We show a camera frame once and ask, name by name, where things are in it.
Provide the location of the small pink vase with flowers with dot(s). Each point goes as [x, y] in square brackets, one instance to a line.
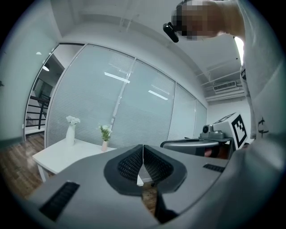
[104, 143]

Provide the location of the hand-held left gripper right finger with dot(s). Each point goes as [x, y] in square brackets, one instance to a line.
[196, 179]

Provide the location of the long ceiling light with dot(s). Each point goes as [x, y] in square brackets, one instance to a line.
[239, 49]

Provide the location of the person's head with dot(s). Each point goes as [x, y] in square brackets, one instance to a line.
[201, 18]

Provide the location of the black stair railing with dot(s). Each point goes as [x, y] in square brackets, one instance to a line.
[41, 107]

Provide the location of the black head-worn camera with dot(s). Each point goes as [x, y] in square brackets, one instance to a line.
[171, 32]

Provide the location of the white air conditioner vent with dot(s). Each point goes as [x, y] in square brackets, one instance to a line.
[224, 86]

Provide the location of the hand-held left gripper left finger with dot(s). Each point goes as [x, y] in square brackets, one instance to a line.
[89, 201]

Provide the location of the frosted glass partition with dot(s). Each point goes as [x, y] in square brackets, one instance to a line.
[138, 105]

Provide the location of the person's right hand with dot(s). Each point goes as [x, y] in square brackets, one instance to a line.
[208, 153]

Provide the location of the white table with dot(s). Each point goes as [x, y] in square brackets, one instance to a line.
[60, 154]

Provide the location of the person's white shirt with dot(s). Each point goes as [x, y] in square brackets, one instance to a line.
[263, 89]

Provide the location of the tall white vase with flowers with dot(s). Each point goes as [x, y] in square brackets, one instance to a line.
[70, 134]

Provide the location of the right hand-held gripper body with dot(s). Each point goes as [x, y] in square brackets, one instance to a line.
[223, 129]

